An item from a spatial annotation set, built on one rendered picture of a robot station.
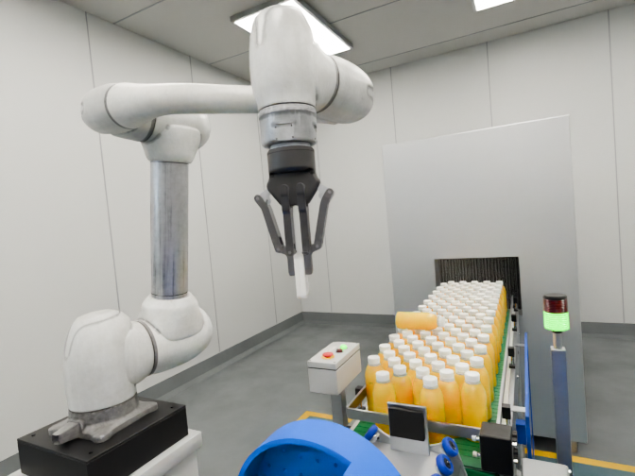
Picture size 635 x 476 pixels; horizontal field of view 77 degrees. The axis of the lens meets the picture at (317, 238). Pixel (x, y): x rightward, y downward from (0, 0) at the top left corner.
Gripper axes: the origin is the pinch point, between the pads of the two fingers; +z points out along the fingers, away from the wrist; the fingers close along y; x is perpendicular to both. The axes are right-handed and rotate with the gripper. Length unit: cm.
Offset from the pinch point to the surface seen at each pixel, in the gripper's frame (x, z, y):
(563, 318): 58, 26, 65
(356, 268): 499, 66, -6
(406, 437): 37, 48, 17
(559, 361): 59, 39, 64
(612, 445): 195, 145, 150
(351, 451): -9.3, 23.7, 6.4
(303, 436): -7.8, 22.3, -0.3
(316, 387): 59, 44, -9
